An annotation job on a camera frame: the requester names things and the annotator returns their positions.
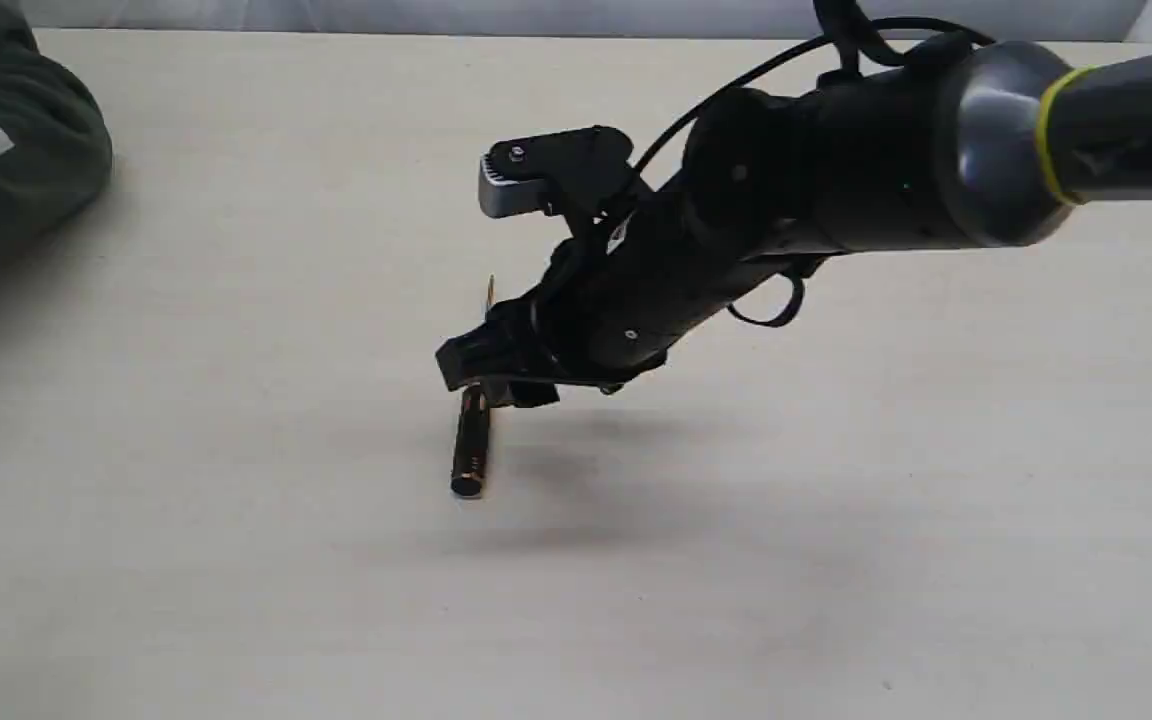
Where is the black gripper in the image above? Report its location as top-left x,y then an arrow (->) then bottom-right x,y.
435,190 -> 806,409

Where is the black gold screwdriver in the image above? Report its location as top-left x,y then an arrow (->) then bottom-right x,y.
449,276 -> 497,499

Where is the dark green sleeved forearm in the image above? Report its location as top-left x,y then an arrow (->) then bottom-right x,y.
0,1 -> 114,249

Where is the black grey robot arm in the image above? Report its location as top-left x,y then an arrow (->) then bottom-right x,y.
435,33 -> 1152,407

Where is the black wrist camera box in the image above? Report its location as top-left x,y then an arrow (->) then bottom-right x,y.
477,126 -> 653,219

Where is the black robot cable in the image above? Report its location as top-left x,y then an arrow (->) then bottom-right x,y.
631,0 -> 996,329

